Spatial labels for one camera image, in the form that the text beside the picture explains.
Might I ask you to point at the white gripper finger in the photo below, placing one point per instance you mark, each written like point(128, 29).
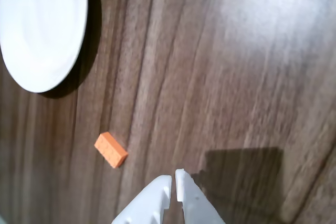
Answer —
point(195, 204)
point(147, 203)

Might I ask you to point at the white round plate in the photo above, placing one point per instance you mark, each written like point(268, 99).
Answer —
point(39, 24)

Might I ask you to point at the orange lego brick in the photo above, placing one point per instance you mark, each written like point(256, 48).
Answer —
point(111, 150)

